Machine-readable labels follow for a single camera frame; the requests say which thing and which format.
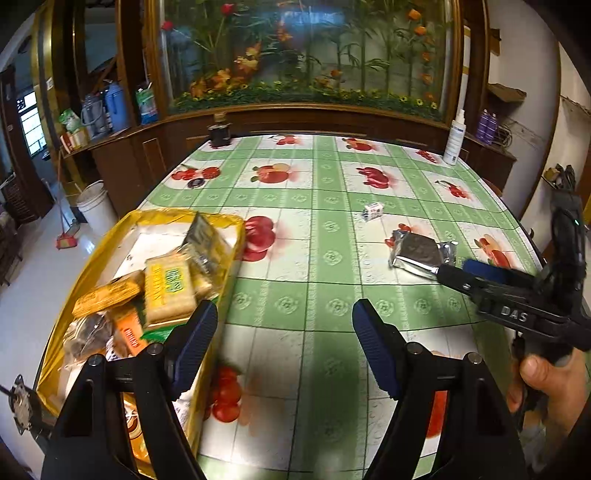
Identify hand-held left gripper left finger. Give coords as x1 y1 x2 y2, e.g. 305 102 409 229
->
41 300 219 480

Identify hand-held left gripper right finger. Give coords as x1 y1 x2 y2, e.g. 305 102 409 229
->
352 300 527 480

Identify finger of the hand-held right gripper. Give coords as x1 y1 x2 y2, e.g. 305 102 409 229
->
463 258 543 296
436 263 490 301

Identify silver dark snack packet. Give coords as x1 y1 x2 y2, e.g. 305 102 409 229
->
387 229 458 278

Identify yellow green-ended cracker packet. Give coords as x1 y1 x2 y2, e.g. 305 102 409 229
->
184 212 234 283

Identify yellow brown-striped biscuit packet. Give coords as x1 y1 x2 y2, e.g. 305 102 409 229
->
72 270 145 318

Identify yellow rectangular tray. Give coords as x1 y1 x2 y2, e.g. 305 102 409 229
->
36 208 246 480

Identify person's right hand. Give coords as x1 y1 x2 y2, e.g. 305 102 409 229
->
505 352 589 432

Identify green label cracker packet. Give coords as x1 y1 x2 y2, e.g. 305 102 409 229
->
144 253 214 328

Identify orange label cracker packet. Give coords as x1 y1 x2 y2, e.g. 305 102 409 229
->
111 305 154 360

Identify fruit-print green tablecloth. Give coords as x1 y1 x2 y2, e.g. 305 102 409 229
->
134 133 551 480

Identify clear dark dried-fruit packet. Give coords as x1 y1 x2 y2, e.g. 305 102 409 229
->
64 311 114 360

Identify small white wrapped candy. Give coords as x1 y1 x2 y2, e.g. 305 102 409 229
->
361 201 387 223

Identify dark shoes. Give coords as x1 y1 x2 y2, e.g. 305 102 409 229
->
542 164 579 191

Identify white spray bottle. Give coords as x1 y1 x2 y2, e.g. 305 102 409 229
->
443 108 467 166

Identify purple bottles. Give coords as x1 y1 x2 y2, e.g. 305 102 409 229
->
475 109 499 144

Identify red broom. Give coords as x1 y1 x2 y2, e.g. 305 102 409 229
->
54 148 79 250

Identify white plastic bucket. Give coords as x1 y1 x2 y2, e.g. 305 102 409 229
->
76 180 119 237

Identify cardboard piece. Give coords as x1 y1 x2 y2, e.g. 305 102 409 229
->
486 83 527 104

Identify dark metal fitting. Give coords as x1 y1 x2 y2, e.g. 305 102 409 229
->
7 374 36 435

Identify dark glass jar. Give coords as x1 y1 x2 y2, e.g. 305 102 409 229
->
207 112 232 149

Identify red white box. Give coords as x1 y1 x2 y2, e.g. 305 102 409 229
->
62 129 91 151

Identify blue thermos flask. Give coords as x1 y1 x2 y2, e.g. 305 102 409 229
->
103 80 130 133

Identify green white bag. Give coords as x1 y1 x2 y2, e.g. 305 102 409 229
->
58 108 82 136

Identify barred window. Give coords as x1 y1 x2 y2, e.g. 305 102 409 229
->
17 91 40 155

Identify artificial flower glass display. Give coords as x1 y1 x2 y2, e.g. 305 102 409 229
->
148 0 463 124

